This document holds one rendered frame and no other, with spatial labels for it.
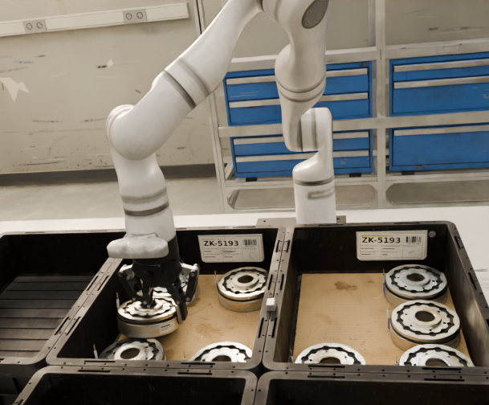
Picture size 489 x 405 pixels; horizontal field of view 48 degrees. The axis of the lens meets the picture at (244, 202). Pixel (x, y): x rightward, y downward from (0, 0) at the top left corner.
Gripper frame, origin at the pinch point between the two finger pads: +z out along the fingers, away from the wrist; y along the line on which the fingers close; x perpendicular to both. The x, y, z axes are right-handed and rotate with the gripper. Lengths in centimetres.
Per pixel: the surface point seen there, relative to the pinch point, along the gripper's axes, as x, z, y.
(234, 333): -0.4, 4.4, -11.0
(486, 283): -36, 16, -59
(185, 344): 2.5, 4.5, -3.2
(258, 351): 16.2, -5.0, -18.4
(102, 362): 19.2, -5.0, 2.2
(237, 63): -193, -12, 22
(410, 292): -8.6, 1.4, -40.1
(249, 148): -197, 32, 21
